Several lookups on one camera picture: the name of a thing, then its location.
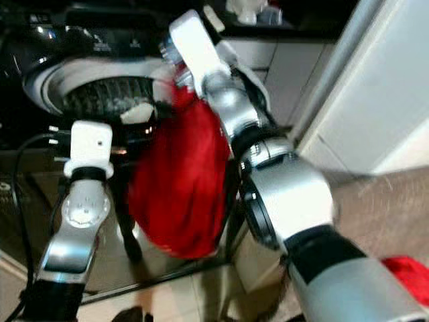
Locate red cloth garment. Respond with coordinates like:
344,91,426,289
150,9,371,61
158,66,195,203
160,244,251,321
127,84,233,260

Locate black top-loading washing machine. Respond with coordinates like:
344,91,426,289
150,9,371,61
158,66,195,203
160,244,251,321
0,0,272,304

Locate white object on counter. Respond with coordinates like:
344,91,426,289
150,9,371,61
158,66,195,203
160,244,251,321
225,0,269,23

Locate beige cabinet with black top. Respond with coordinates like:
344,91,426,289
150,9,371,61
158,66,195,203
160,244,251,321
218,0,359,296

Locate white cabinet door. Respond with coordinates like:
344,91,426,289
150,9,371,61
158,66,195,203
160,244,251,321
297,0,429,176

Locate dark robot foot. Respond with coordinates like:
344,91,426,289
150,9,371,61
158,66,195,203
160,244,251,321
111,305,155,322

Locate red cloth on floor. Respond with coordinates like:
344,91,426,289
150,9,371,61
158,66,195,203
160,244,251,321
381,255,429,309

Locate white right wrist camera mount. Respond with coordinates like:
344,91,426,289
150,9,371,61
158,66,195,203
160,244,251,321
167,9,233,89

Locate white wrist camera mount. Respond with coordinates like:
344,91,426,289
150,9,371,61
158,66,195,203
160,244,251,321
167,9,233,89
64,120,114,179

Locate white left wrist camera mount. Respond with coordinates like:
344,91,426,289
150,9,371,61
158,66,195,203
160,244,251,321
64,120,114,179

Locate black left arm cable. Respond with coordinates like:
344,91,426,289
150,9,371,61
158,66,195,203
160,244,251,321
8,133,69,322

